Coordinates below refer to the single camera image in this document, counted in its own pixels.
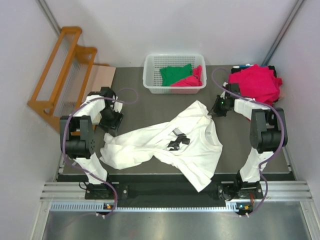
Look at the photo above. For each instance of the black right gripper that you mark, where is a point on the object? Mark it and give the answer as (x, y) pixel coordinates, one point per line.
(215, 110)

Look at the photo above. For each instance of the aluminium frame rail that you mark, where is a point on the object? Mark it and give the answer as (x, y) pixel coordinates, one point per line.
(69, 196)

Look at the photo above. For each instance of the white plastic laundry basket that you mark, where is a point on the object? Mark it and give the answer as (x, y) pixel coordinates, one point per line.
(152, 79)

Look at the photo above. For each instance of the pink t-shirt in basket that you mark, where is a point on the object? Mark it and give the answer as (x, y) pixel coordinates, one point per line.
(189, 77)

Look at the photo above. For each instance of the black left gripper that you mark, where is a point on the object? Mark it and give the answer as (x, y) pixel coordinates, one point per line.
(114, 122)

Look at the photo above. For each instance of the green t-shirt in basket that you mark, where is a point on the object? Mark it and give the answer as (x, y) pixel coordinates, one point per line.
(172, 74)

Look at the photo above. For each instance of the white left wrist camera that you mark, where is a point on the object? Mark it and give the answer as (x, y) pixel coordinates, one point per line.
(116, 105)

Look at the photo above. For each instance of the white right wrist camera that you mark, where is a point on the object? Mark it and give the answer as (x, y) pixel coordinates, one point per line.
(227, 89)

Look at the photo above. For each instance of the stack of folded pink shirts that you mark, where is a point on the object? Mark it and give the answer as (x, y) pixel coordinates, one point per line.
(258, 83)

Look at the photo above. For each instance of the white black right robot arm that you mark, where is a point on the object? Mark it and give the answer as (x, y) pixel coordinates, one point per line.
(268, 131)

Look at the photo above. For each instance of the brown cardboard sheet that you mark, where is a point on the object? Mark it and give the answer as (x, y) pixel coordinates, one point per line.
(100, 76)

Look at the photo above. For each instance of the orange wooden rack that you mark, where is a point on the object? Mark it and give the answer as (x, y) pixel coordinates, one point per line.
(65, 78)

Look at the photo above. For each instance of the black folded shirt under stack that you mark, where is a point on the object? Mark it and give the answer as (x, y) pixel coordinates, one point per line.
(238, 68)

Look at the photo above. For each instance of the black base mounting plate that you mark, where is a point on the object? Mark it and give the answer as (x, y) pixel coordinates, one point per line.
(171, 191)

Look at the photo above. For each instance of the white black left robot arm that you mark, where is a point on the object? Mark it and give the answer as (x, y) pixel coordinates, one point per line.
(77, 134)

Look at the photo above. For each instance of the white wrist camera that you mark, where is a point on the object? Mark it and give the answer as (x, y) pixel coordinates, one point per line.
(227, 89)
(116, 105)

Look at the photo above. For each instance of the white t-shirt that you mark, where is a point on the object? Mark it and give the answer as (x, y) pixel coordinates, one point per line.
(188, 142)

